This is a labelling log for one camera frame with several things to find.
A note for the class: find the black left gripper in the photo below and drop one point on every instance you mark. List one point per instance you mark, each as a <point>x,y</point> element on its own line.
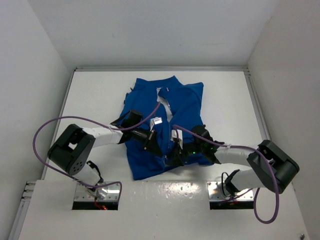
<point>153,146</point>

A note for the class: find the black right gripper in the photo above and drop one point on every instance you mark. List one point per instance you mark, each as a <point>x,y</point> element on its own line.
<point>176,159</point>

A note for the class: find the blue zip jacket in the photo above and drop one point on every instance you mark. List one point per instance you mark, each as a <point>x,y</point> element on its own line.
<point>180,105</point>

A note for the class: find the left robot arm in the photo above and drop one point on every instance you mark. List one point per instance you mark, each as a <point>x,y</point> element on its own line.
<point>71,150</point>

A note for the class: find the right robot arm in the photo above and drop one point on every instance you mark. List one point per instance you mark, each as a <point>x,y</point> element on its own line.
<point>269,166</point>

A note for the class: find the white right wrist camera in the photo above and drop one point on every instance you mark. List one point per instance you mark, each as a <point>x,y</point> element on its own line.
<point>177,136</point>

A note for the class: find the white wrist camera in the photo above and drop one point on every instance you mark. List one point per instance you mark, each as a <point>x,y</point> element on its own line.
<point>177,136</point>
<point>154,121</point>

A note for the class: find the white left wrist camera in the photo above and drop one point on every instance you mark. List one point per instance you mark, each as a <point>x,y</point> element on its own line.
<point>154,121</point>

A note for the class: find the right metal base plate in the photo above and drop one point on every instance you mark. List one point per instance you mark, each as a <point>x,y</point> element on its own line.
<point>215,193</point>

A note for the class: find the metal base plate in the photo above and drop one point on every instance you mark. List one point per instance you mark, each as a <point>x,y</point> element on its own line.
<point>215,193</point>
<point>108,193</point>

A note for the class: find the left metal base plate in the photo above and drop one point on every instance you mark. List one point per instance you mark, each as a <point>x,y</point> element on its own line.
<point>108,193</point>

